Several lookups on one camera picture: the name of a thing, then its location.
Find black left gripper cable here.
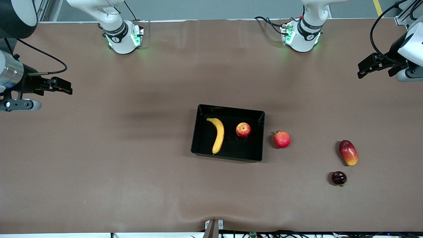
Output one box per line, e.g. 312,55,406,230
369,0,410,65

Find black rectangular plastic tray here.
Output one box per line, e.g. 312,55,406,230
191,104,265,163

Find brown table cover sheet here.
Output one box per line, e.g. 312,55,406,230
0,18,423,234

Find red pomegranate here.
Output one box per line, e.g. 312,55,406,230
273,130,291,149

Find black base cable bundle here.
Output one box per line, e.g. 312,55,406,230
254,16,288,35

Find yellow banana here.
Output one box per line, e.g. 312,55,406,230
206,117,225,155

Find red yellow mango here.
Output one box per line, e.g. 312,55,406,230
339,140,359,166

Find thin black base cable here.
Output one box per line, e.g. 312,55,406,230
123,0,138,22

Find dark purple mangosteen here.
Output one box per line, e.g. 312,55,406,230
331,171,347,187

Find grey metal clamp bracket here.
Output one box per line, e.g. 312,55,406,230
204,219,224,238

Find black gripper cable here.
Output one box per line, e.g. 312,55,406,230
3,37,68,77
369,0,410,65

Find black cables along table edge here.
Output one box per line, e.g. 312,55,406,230
190,230,423,238

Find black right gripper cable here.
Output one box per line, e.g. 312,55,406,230
3,37,68,77

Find red yellow apple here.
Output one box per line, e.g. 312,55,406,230
236,122,251,138

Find aluminium frame profile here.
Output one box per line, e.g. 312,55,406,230
36,0,63,23
395,0,423,26

